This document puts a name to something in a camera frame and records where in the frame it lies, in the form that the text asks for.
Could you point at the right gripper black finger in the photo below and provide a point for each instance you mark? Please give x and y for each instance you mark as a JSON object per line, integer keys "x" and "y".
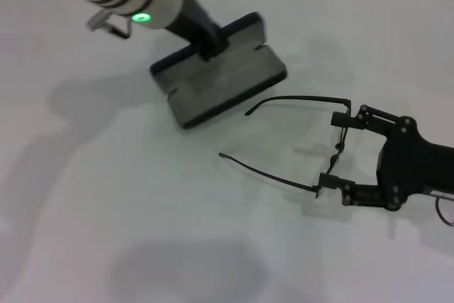
{"x": 369, "y": 118}
{"x": 358, "y": 194}

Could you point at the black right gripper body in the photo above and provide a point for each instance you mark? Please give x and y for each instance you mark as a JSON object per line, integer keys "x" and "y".
{"x": 411, "y": 168}

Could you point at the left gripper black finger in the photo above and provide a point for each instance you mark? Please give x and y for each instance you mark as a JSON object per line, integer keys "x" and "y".
{"x": 213, "y": 47}

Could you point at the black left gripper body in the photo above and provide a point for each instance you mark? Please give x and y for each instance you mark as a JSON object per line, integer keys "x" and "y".
{"x": 191, "y": 19}

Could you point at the black glasses case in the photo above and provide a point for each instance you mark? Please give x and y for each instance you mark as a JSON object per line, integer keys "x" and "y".
{"x": 227, "y": 86}

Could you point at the black thin-frame glasses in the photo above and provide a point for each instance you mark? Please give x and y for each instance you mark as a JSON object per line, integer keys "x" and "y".
{"x": 335, "y": 158}

